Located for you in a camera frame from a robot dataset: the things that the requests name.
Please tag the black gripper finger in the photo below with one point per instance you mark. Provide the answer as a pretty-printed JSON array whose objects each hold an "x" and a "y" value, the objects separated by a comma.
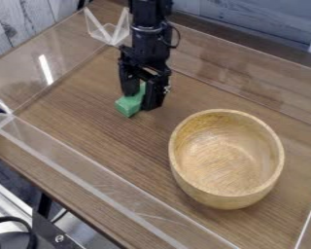
[
  {"x": 129, "y": 81},
  {"x": 156, "y": 90}
]

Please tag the green rectangular block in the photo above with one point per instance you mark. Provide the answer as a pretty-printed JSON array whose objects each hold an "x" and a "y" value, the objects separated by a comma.
[{"x": 128, "y": 105}]

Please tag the clear acrylic corner bracket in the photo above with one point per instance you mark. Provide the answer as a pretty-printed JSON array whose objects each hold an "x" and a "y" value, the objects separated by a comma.
[{"x": 106, "y": 32}]

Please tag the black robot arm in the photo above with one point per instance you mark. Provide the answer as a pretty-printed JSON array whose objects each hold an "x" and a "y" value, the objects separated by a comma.
[{"x": 148, "y": 13}]

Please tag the black metal bracket with screw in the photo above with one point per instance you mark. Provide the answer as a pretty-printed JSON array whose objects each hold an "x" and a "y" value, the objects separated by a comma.
[{"x": 49, "y": 236}]

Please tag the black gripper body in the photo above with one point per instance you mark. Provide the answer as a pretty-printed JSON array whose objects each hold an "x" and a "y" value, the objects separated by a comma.
[{"x": 142, "y": 59}]

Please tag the clear acrylic tray wall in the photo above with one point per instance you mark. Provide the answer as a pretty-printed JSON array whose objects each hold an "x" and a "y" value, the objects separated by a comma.
[{"x": 101, "y": 163}]

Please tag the black table leg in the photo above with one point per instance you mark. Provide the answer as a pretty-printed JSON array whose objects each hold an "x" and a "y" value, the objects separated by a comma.
[{"x": 44, "y": 206}]

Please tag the light wooden bowl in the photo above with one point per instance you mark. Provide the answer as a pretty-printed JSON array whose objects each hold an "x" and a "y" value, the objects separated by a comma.
[{"x": 225, "y": 157}]

